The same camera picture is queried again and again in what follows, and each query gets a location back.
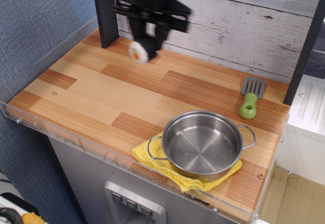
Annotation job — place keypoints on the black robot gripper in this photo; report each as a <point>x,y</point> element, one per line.
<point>165,14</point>

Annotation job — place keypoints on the grey spatula green handle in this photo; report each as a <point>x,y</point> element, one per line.
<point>252,89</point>

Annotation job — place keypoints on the white toy sink counter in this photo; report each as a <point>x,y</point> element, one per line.
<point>301,146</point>

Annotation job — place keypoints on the clear acrylic table guard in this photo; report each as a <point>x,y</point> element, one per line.
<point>98,104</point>

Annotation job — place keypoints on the black shelf post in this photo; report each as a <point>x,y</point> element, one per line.
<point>107,21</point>
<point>305,53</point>

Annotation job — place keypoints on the plush sushi roll toy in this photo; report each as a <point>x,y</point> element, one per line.
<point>144,48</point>

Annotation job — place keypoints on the silver dispenser button panel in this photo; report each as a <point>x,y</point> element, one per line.
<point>130,207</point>

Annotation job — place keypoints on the black left shelf post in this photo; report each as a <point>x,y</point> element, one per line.
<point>107,21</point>

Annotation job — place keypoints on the black right shelf post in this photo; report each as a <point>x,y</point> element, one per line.
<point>305,53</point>

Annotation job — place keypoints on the stainless steel pot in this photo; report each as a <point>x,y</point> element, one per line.
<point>201,145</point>

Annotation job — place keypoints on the yellow cloth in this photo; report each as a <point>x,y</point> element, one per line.
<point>142,154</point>

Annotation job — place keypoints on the black yellow object bottom left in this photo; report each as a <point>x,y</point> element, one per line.
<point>17,210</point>

